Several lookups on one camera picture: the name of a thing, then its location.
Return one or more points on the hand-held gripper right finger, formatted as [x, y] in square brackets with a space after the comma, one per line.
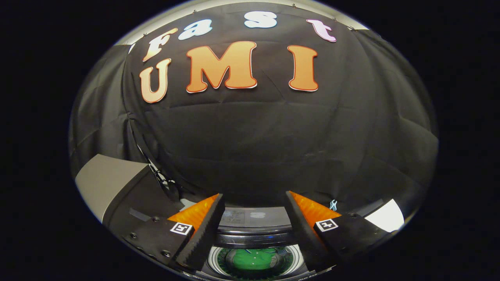
[308, 238]

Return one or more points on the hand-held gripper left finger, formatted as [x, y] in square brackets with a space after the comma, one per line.
[203, 238]

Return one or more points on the dark grey washing machine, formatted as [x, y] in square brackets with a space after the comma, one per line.
[254, 239]

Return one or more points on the green polo shirt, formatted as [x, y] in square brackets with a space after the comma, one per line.
[252, 260]

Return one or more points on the small pale blue clip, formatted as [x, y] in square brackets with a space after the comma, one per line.
[333, 205]

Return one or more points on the white side table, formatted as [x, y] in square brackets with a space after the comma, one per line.
[386, 216]

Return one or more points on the black backdrop cloth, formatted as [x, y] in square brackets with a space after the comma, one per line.
[254, 136]

